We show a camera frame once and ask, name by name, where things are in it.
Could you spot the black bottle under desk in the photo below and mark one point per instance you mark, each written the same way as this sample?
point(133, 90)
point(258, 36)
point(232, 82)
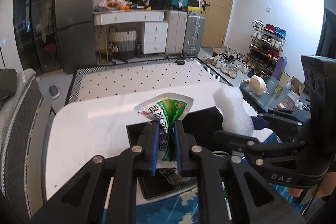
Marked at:
point(138, 50)

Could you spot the purple yoga mat roll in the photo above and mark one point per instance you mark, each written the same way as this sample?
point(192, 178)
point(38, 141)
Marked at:
point(280, 67)

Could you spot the bed with grey mattress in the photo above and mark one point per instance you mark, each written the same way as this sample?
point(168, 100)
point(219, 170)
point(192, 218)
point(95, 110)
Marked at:
point(25, 117)

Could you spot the metal shoe rack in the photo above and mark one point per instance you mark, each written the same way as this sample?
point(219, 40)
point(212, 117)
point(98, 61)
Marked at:
point(266, 47)

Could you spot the beige hard suitcase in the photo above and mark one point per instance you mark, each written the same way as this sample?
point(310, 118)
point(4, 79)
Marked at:
point(175, 31)

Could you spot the woven laundry basket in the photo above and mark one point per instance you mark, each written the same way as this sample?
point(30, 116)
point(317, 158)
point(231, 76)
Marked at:
point(122, 42)

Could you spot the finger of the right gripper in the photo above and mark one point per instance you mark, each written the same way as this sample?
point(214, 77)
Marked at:
point(259, 123)

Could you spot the grey refrigerator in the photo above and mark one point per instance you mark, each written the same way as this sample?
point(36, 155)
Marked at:
point(75, 33)

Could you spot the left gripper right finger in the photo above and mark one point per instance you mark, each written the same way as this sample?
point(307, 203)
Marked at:
point(229, 189)

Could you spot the silver hard suitcase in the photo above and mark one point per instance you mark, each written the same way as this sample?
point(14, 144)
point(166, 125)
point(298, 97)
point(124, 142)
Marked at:
point(194, 34)

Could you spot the olive green duvet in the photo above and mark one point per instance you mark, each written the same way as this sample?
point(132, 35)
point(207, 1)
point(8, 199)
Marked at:
point(8, 84)

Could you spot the white dotted rug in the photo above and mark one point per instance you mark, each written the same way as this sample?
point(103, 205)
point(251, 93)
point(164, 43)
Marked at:
point(100, 81)

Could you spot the black glass display cabinet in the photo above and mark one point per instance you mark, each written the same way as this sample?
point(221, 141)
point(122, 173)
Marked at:
point(35, 36)

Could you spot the cream plush toy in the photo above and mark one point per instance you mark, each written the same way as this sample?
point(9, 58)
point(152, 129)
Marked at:
point(257, 85)

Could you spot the white dressing table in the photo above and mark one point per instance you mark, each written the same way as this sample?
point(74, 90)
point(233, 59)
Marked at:
point(150, 24)

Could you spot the glass side table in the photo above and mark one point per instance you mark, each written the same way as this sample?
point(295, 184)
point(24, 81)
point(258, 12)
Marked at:
point(273, 96)

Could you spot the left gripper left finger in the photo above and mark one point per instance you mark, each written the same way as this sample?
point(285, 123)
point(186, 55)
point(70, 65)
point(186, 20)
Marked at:
point(104, 190)

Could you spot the bag of oranges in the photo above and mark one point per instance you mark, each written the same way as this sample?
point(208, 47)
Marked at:
point(115, 5)

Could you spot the white foam sheet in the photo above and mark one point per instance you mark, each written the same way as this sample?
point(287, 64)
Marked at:
point(237, 113)

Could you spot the green white wipes packet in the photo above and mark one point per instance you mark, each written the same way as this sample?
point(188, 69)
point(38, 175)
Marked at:
point(166, 109)

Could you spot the blue desk mat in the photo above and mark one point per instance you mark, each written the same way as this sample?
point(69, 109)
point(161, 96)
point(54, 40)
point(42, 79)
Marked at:
point(162, 202)

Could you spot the grey slipper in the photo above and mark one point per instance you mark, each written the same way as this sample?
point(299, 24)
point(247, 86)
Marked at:
point(54, 92)

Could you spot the black cardboard storage box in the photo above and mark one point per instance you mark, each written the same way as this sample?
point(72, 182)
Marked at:
point(193, 160)

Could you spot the person right hand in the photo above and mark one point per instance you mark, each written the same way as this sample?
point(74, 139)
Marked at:
point(326, 187)

